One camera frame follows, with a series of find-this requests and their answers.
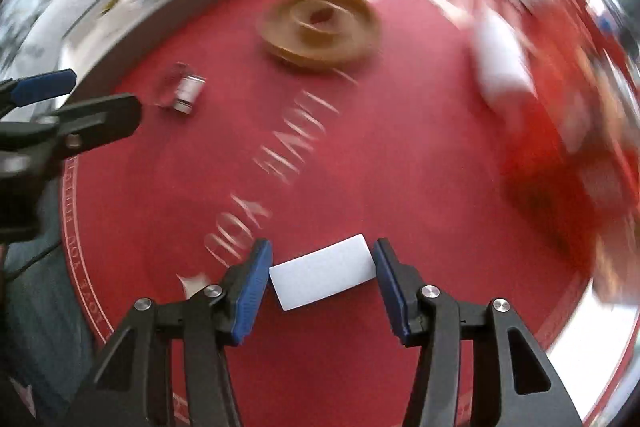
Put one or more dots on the white rectangular block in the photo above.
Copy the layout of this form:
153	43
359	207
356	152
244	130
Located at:
320	272

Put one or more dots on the red printed tablecloth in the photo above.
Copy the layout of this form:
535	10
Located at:
400	157

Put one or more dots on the red gift box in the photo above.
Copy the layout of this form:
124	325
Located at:
560	107

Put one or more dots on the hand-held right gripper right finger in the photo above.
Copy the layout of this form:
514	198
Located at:
390	292

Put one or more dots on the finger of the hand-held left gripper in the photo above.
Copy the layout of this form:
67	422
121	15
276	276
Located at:
100	119
42	86

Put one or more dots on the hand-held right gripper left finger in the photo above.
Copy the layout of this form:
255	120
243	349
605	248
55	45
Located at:
252	292

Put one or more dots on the person's blue trousers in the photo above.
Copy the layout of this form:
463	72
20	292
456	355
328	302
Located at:
45	307

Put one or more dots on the white plastic bottle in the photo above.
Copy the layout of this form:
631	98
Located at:
500	62

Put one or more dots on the brown plastic spool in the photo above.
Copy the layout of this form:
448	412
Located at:
350	32

